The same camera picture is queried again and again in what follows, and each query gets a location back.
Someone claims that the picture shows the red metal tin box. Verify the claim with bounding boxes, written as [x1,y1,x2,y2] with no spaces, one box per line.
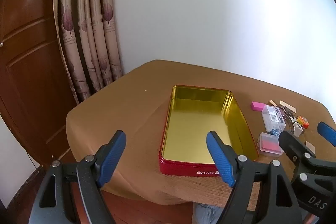
[158,85,259,177]

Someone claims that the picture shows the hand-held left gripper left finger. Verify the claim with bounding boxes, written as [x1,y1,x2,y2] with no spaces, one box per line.
[29,130,127,224]

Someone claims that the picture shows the small clear plastic box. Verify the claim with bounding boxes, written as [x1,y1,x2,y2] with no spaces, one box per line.
[258,132,284,157]

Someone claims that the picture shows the beige wooden block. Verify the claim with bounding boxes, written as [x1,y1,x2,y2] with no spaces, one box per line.
[280,100,297,113]

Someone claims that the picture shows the thin dark floor cable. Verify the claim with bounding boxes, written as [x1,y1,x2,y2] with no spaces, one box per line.
[24,151,37,170]

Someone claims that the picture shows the person's legs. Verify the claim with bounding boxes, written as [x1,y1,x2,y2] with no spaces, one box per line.
[192,202,260,224]

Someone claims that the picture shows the shiny metal tool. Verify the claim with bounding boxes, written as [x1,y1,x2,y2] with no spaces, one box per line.
[286,116,306,138]

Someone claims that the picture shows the brown wooden door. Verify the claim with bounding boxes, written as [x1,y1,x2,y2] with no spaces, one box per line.
[0,0,79,169]

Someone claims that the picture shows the pink rectangular block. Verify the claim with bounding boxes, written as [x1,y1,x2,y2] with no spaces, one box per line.
[251,101,267,111]

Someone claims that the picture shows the leaf patterned beige curtain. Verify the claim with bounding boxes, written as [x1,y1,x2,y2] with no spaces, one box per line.
[52,0,124,105]

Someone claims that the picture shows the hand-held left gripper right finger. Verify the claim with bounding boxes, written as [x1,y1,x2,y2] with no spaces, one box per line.
[206,131,305,224]

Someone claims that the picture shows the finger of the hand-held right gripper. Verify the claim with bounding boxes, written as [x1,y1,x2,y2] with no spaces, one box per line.
[279,131,317,170]
[317,122,336,147]

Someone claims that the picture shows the large clear labelled plastic box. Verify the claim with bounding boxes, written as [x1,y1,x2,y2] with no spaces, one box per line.
[261,105,286,133]

